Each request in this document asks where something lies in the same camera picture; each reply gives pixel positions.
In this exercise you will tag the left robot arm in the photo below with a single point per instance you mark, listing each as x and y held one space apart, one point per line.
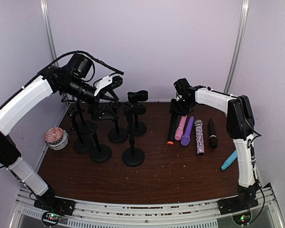
69 79

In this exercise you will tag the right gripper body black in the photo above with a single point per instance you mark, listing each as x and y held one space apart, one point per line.
181 107

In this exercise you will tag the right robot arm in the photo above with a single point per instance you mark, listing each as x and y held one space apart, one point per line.
240 127

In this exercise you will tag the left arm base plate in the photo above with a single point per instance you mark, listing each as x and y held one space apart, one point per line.
59 206

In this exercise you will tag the black stand of pink microphone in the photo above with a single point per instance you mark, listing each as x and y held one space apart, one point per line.
78 121

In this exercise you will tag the black stand of rhinestone microphone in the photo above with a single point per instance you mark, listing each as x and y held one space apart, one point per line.
139 128

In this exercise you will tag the blue microphone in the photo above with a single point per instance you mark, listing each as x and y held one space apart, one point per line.
232 157

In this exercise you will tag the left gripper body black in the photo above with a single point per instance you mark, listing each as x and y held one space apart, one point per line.
92 108

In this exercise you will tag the rhinestone silver microphone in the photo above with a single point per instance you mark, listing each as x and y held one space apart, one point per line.
199 137

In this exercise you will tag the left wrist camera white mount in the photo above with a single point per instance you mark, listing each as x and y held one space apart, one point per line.
107 84

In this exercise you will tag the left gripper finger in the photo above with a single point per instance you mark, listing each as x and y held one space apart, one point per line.
109 95
107 113

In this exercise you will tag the pink microphone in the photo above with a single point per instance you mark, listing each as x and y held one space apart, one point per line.
180 128

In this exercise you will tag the black microphone with white band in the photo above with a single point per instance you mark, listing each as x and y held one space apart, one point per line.
213 141

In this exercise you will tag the black stand of blue microphone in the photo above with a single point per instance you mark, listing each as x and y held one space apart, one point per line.
82 144

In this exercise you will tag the right aluminium corner post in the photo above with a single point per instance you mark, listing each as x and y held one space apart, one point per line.
238 44

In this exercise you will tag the front aluminium rail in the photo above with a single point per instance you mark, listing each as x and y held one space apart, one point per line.
199 214

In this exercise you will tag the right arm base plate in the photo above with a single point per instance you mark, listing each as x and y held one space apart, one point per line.
232 205

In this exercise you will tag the left aluminium corner post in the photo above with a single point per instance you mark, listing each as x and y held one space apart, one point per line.
48 29

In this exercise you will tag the purple microphone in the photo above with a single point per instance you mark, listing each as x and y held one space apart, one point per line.
185 140

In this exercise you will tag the aluminium corner post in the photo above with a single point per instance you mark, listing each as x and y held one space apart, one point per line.
48 29
238 44

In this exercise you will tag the black stand of purple microphone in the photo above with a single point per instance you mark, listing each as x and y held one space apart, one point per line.
117 134

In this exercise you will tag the black stand of orange-ring microphone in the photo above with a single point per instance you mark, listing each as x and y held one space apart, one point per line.
133 156

